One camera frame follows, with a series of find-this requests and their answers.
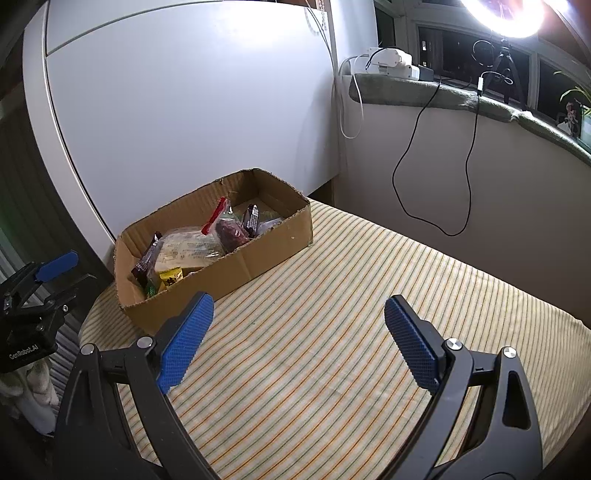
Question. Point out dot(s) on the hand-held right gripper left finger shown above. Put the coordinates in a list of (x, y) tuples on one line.
[(184, 341)]

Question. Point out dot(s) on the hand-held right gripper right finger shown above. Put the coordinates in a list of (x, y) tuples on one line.
[(411, 341)]

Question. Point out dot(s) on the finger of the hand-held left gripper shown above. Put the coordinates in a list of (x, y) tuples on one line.
[(69, 291), (57, 266)]

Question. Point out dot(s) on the green candy packet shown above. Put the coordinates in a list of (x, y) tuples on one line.
[(151, 290)]

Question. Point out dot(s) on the yellow snack packet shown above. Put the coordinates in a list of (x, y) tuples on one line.
[(171, 277)]

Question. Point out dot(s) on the brown chocolate bar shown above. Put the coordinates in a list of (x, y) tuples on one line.
[(251, 220), (147, 261)]

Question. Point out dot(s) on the clear zip bag of biscuits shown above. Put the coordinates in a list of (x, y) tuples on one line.
[(189, 251)]

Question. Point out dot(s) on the cardboard box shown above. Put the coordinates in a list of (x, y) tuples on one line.
[(258, 258)]

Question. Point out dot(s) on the clear bag of red dates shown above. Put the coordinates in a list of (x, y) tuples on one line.
[(231, 233)]

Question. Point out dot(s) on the striped yellow blanket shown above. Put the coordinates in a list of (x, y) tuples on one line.
[(323, 277)]

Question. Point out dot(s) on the white wardrobe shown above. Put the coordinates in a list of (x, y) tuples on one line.
[(184, 115)]

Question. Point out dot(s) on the grey windowsill mat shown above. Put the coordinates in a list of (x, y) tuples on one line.
[(406, 92)]

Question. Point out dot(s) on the black power adapter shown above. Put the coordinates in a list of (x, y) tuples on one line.
[(425, 74)]

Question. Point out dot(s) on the small figurine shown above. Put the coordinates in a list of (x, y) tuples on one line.
[(570, 117)]

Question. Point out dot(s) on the potted spider plant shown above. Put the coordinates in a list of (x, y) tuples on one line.
[(585, 129)]

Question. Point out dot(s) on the white electronic device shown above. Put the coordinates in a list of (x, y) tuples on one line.
[(388, 60)]

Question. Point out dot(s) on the window with grey frames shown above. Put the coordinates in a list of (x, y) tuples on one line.
[(452, 55)]

